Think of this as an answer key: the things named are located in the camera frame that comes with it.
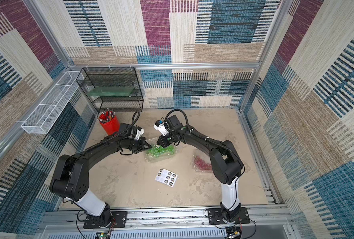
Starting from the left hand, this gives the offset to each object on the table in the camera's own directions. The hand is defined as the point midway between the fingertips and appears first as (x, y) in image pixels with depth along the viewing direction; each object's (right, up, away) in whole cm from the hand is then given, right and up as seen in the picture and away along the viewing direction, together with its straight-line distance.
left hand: (152, 146), depth 89 cm
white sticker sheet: (+9, -17, -3) cm, 19 cm away
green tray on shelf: (-27, +34, +6) cm, 43 cm away
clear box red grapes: (+29, -10, -1) cm, 31 cm away
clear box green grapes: (+3, -5, +5) cm, 8 cm away
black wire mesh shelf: (-31, +41, +18) cm, 55 cm away
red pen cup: (-28, +14, +7) cm, 32 cm away
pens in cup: (-32, +18, +10) cm, 38 cm away
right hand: (+6, +2, 0) cm, 6 cm away
